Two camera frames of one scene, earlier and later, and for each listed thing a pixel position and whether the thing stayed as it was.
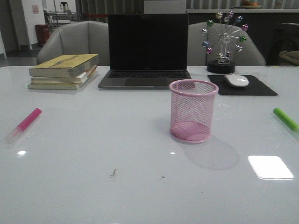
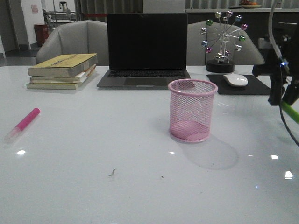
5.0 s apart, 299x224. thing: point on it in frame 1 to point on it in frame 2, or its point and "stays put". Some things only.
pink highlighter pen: [25, 123] stays put
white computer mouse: [237, 80] stays put
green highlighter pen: [280, 114] to [290, 111]
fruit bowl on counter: [245, 4] stays put
